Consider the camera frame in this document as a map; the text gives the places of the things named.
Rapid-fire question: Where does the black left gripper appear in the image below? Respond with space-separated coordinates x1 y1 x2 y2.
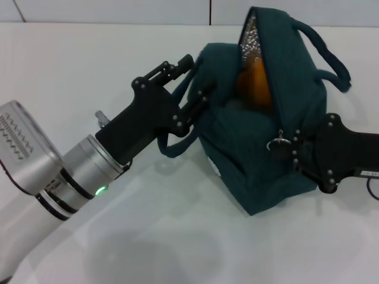
95 54 217 164

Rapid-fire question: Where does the grey right wrist cable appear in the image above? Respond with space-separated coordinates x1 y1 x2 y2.
365 178 379 202

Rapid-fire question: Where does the orange yellow pear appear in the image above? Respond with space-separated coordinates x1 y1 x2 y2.
236 57 274 109

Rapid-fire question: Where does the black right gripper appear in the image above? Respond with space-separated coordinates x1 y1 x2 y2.
271 113 379 195

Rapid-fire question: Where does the dark teal fabric lunch bag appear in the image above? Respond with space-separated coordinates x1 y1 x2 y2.
158 6 352 217

